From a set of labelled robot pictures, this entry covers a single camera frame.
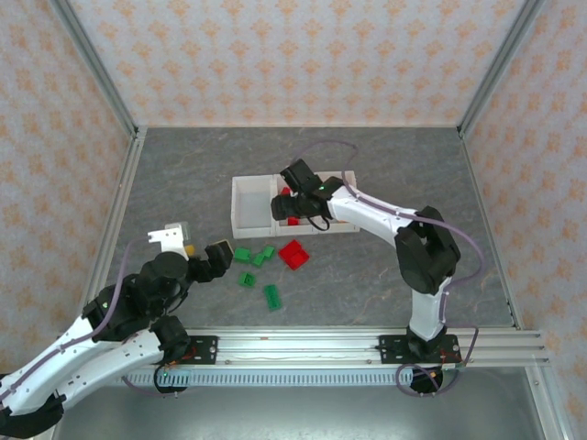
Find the white bin for yellow legos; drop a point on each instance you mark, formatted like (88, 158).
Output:
(348, 181)

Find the long green lego brick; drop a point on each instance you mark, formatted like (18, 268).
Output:
(259, 260)
(273, 298)

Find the big red lego brick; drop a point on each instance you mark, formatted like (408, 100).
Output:
(294, 255)

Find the grey metal sheet panel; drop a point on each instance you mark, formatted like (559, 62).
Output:
(321, 412)

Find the aluminium side rail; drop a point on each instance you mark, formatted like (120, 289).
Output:
(114, 220)
(476, 183)

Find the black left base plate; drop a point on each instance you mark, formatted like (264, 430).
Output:
(206, 350)

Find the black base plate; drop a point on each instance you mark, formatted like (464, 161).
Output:
(392, 348)
(206, 350)

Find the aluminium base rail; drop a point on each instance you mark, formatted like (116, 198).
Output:
(298, 348)

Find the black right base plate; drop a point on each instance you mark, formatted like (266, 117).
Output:
(392, 348)

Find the aluminium frame post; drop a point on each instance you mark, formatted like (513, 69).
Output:
(94, 64)
(500, 64)

